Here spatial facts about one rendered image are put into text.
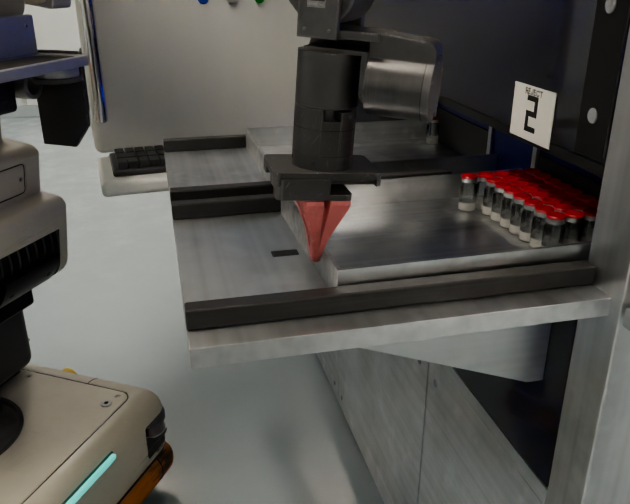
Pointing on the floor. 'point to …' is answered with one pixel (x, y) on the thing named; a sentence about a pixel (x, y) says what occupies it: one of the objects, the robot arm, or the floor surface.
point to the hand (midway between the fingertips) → (315, 251)
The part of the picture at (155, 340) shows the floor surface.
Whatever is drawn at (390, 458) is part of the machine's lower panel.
